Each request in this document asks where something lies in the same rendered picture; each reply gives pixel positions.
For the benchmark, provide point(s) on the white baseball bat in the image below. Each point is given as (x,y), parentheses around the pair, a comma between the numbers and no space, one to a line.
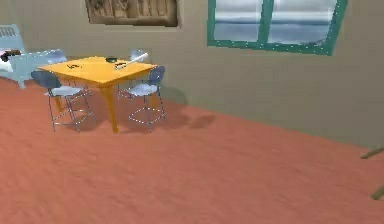
(131,61)

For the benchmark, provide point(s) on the dark green bowl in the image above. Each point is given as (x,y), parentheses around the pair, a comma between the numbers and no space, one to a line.
(111,59)

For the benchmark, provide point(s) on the orange wooden table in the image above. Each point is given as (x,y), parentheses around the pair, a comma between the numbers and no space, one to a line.
(96,71)

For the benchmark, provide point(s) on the green framed window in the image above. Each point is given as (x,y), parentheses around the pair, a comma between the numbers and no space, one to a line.
(266,23)

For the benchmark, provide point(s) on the small black object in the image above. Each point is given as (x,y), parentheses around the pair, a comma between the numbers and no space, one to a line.
(73,66)

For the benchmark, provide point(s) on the pale blue bed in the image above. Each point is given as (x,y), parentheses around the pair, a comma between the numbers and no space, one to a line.
(20,63)

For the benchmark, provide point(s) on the olive furniture leg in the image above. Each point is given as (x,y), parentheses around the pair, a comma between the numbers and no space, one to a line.
(373,152)

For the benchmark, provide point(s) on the brown framed wall picture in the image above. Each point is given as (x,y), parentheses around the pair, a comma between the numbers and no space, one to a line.
(133,11)

